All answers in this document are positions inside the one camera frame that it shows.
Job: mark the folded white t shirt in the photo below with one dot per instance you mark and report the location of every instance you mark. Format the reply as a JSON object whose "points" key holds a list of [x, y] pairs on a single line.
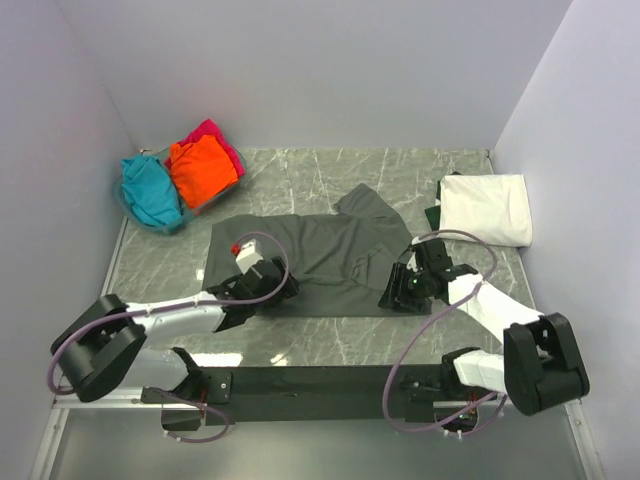
{"points": [[494, 208]]}

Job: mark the pink t shirt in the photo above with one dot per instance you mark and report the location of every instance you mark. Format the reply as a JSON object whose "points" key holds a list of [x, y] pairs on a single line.
{"points": [[209, 128]]}

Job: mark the teal t shirt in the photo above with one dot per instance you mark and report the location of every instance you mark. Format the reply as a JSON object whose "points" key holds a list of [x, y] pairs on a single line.
{"points": [[149, 191]]}

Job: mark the dark grey t shirt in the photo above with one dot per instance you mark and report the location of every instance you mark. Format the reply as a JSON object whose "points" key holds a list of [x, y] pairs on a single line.
{"points": [[342, 261]]}

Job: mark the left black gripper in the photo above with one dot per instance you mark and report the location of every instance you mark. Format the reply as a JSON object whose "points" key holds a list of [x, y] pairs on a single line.
{"points": [[279, 282]]}

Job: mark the clear plastic basket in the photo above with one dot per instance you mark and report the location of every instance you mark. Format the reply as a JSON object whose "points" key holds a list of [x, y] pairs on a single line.
{"points": [[187, 214]]}

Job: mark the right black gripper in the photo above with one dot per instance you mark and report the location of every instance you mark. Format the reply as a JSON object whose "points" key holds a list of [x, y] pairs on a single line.
{"points": [[398, 288]]}

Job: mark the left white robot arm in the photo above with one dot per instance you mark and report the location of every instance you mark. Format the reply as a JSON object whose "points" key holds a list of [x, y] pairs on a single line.
{"points": [[92, 356]]}

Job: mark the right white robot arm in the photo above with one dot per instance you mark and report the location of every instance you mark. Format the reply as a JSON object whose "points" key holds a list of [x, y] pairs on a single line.
{"points": [[540, 365]]}

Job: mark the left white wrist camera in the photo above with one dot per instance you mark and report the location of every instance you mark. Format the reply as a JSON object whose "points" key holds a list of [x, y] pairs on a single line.
{"points": [[247, 254]]}

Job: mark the orange t shirt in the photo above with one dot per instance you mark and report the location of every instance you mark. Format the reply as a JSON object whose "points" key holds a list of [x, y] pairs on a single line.
{"points": [[201, 170]]}

